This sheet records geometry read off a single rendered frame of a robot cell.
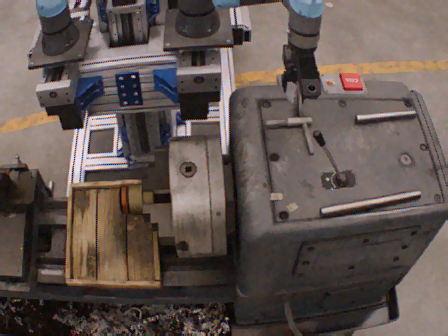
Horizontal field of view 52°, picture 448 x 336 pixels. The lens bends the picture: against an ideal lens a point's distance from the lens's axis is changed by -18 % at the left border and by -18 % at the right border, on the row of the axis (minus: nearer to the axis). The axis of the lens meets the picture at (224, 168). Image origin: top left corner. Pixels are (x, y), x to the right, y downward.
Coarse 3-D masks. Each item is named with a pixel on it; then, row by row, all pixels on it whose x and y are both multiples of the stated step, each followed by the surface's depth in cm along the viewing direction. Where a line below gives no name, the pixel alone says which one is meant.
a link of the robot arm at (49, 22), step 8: (40, 0) 147; (48, 0) 147; (56, 0) 147; (64, 0) 149; (40, 8) 147; (48, 8) 146; (56, 8) 148; (64, 8) 151; (40, 16) 150; (48, 16) 149; (56, 16) 150; (64, 16) 153; (48, 24) 152; (56, 24) 153; (64, 24) 156
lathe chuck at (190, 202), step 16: (176, 144) 133; (192, 144) 132; (176, 160) 129; (192, 160) 129; (176, 176) 127; (192, 176) 127; (176, 192) 126; (192, 192) 126; (208, 192) 126; (176, 208) 126; (192, 208) 126; (208, 208) 126; (176, 224) 126; (192, 224) 127; (208, 224) 127; (176, 240) 129; (192, 240) 129; (208, 240) 129; (192, 256) 136
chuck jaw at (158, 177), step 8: (160, 152) 135; (168, 152) 135; (160, 160) 136; (168, 160) 136; (152, 168) 136; (160, 168) 137; (168, 168) 137; (144, 176) 139; (152, 176) 137; (160, 176) 137; (168, 176) 137; (144, 184) 138; (152, 184) 138; (160, 184) 138; (168, 184) 138
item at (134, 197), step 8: (136, 184) 139; (120, 192) 138; (128, 192) 137; (136, 192) 137; (144, 192) 138; (152, 192) 139; (120, 200) 137; (128, 200) 137; (136, 200) 137; (144, 200) 138; (152, 200) 138; (128, 208) 138; (136, 208) 137
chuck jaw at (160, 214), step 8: (144, 208) 136; (152, 208) 136; (160, 208) 136; (168, 208) 136; (144, 216) 136; (152, 216) 135; (160, 216) 135; (168, 216) 135; (152, 224) 134; (160, 224) 133; (168, 224) 133; (160, 232) 131; (168, 232) 131; (160, 240) 132; (168, 240) 132; (184, 240) 130; (176, 248) 132; (184, 248) 132
